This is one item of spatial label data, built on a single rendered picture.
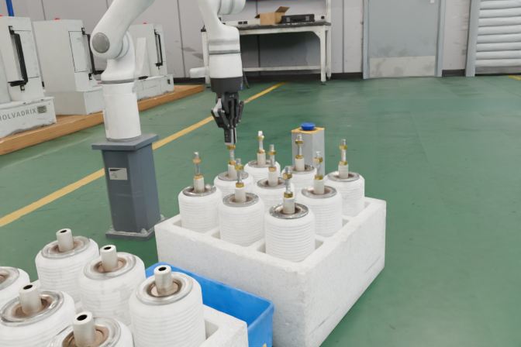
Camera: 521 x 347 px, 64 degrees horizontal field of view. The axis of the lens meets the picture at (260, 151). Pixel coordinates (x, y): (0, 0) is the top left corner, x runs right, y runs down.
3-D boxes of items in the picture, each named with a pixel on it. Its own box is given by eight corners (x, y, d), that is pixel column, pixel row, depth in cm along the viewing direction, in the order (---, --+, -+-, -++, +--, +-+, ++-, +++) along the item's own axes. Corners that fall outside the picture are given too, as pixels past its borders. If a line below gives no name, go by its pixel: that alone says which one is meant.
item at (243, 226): (216, 286, 89) (209, 207, 84) (234, 264, 98) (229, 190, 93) (258, 293, 86) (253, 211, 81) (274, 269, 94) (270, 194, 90)
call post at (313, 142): (294, 231, 129) (291, 132, 121) (305, 222, 134) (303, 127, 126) (314, 236, 124) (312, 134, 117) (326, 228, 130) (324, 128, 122)
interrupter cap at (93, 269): (73, 273, 62) (72, 269, 62) (115, 251, 68) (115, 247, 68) (104, 287, 58) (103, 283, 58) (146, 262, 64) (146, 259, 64)
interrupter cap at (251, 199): (216, 207, 85) (215, 203, 85) (232, 194, 92) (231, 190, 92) (250, 210, 82) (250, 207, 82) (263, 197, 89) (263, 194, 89)
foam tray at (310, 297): (162, 296, 99) (153, 225, 94) (260, 232, 129) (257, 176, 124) (306, 362, 76) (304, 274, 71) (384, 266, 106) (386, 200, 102)
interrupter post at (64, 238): (56, 251, 70) (52, 232, 69) (69, 245, 72) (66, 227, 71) (63, 254, 68) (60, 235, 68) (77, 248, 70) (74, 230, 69)
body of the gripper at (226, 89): (232, 74, 91) (234, 117, 94) (248, 71, 99) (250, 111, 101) (202, 75, 94) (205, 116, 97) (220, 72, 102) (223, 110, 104)
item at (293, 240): (279, 314, 79) (275, 225, 74) (260, 288, 87) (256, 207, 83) (324, 301, 82) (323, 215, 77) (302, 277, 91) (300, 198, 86)
